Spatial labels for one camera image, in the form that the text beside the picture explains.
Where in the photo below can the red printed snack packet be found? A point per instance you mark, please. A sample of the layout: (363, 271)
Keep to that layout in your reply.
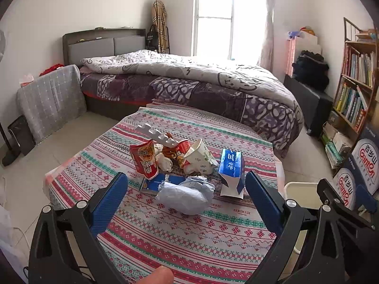
(145, 159)

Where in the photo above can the brown cardboard box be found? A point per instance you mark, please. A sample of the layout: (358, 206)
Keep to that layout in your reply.
(374, 115)

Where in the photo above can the pink tissue packet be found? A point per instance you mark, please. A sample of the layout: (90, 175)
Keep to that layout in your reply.
(27, 80)

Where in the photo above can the dark clothes pile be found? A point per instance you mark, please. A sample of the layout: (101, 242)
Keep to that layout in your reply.
(311, 71)

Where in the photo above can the brown snack wrapper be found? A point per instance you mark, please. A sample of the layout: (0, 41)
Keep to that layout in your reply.
(169, 151)

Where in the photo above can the white cartoon quilt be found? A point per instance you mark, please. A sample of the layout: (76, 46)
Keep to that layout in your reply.
(192, 71)

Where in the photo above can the colourful toy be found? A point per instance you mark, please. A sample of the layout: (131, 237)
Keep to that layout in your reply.
(308, 31)

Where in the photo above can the black bag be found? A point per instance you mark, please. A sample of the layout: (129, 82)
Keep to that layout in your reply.
(151, 40)

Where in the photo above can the grey upholstered headboard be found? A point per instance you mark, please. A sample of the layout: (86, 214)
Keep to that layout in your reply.
(88, 47)

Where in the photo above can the white plastic bag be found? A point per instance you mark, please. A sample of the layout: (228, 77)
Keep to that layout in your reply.
(4, 227)

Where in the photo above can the red cloth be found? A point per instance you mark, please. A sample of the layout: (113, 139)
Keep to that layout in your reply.
(51, 69)

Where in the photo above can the white ridged plastic piece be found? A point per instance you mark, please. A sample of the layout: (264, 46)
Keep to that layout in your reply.
(154, 134)

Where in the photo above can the grey checked cushion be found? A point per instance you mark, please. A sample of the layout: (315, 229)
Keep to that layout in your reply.
(50, 103)

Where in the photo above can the wooden bookshelf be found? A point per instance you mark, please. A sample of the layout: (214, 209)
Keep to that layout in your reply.
(358, 44)

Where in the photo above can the purple patterned bedspread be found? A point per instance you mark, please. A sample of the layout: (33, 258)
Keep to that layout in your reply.
(207, 94)

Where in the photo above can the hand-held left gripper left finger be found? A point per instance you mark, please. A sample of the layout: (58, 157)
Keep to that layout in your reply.
(109, 204)

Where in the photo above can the small pile of books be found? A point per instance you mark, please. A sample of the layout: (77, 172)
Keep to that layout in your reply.
(367, 36)

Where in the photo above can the person's left hand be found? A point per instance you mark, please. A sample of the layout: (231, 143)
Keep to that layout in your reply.
(160, 276)

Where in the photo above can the pink white drawer cabinet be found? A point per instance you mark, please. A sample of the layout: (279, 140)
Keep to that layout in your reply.
(291, 53)

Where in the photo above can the grey plastic bag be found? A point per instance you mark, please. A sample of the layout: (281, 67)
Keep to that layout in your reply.
(183, 198)

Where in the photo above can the black storage bench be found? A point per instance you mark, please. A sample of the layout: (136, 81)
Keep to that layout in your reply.
(314, 106)

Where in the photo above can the blue milk carton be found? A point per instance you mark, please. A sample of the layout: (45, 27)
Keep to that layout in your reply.
(231, 165)

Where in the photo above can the plaid coat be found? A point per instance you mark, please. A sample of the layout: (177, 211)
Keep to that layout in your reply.
(160, 23)

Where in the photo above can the row of upright books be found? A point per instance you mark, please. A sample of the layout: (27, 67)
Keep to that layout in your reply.
(351, 103)
(359, 65)

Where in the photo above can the red wrapper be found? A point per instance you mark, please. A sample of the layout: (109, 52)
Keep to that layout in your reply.
(182, 151)

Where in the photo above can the blue box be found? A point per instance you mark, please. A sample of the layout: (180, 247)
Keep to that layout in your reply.
(154, 185)

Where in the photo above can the floral paper cup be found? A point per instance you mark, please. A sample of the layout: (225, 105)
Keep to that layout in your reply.
(197, 155)

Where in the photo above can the small cardboard box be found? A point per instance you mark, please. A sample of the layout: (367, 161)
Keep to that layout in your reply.
(334, 118)

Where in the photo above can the white plastic bin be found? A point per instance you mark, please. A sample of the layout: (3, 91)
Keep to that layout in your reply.
(302, 192)

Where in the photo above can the black heater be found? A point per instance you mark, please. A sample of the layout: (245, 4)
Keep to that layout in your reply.
(20, 136)

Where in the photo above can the dark bed base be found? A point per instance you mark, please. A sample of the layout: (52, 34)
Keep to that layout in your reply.
(109, 109)

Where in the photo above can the stack of flat books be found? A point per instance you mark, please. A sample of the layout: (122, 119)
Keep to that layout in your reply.
(336, 151)

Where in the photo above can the window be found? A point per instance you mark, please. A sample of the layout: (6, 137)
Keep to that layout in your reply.
(213, 6)

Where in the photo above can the navy printed carton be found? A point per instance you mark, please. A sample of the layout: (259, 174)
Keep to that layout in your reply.
(365, 153)
(345, 186)

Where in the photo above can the pale curtain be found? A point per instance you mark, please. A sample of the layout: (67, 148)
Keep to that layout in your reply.
(268, 29)

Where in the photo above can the blue plastic item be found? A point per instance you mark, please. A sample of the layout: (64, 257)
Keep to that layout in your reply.
(293, 34)

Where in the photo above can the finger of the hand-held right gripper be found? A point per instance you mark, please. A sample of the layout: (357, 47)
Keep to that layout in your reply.
(365, 198)
(325, 189)

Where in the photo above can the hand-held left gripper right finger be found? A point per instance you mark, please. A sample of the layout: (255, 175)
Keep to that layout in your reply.
(263, 201)

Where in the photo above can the patterned striped tablecloth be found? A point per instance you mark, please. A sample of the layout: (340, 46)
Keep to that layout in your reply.
(192, 242)

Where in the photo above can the white tissue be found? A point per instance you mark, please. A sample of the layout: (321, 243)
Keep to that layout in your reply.
(164, 161)

